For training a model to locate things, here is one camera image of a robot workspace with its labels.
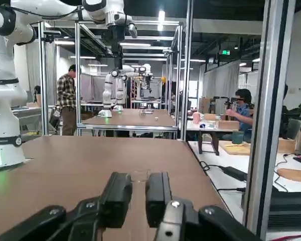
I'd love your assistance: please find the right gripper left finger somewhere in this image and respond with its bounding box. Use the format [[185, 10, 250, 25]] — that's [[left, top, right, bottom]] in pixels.
[[0, 172, 133, 241]]

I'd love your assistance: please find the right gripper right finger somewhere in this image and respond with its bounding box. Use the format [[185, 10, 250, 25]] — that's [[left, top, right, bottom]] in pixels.
[[145, 172, 263, 241]]

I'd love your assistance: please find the black power brick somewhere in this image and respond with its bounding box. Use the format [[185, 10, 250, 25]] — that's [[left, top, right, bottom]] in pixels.
[[220, 165, 249, 182]]

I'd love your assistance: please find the background brown table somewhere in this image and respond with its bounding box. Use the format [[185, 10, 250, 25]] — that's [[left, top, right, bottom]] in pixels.
[[76, 107, 179, 138]]

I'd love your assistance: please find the wooden cutting board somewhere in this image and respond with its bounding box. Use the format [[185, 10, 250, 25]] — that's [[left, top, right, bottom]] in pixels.
[[219, 140, 251, 156]]

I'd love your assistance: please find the green cup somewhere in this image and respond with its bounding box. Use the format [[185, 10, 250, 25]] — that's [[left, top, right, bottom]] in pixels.
[[231, 130, 244, 146]]

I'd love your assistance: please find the wooden box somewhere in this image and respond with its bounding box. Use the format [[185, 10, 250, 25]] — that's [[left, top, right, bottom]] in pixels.
[[224, 120, 240, 131]]

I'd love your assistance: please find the ridged black power supply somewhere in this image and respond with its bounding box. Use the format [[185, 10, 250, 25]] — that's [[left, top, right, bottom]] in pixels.
[[269, 191, 301, 219]]

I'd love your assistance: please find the oval wooden plate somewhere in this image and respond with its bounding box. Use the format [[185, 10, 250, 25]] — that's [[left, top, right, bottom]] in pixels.
[[276, 167, 301, 183]]

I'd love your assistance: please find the aluminium frame post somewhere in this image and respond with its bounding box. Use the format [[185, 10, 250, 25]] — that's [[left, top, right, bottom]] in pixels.
[[180, 0, 194, 141], [38, 21, 50, 136], [74, 21, 83, 136]]

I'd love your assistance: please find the aluminium camera post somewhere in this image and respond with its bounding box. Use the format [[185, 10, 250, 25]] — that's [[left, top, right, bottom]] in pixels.
[[242, 0, 297, 228]]

